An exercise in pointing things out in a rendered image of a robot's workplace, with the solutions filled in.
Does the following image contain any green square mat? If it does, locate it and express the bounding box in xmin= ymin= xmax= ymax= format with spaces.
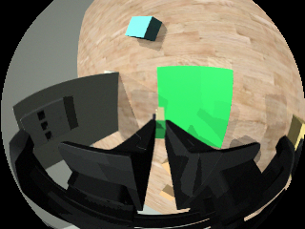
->
xmin=156 ymin=65 xmax=233 ymax=148

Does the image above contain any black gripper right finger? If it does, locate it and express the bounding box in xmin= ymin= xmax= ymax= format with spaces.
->
xmin=164 ymin=119 xmax=260 ymax=210

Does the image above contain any small light blue cube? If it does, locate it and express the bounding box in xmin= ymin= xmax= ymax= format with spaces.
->
xmin=125 ymin=15 xmax=163 ymax=42

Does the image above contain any dark grey socket panel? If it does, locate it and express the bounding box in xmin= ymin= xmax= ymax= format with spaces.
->
xmin=12 ymin=70 xmax=119 ymax=171

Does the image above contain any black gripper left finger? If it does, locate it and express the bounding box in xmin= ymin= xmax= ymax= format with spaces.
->
xmin=57 ymin=119 xmax=155 ymax=211

